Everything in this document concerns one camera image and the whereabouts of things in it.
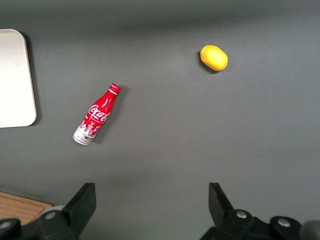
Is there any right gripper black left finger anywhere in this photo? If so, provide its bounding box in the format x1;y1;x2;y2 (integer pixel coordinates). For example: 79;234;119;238
0;182;98;240

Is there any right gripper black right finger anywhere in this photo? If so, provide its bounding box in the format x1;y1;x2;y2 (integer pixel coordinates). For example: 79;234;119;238
199;182;305;240

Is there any wooden drawer cabinet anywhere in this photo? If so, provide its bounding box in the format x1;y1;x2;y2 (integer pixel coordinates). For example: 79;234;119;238
0;191;53;226

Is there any red Coca-Cola bottle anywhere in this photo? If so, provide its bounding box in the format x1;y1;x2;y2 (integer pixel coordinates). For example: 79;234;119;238
72;83;122;147

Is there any cream plastic tray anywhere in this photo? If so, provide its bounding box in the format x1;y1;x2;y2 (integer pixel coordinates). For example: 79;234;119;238
0;28;38;129

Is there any yellow lemon-shaped object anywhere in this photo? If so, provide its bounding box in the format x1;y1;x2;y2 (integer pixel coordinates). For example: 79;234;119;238
199;44;229;72

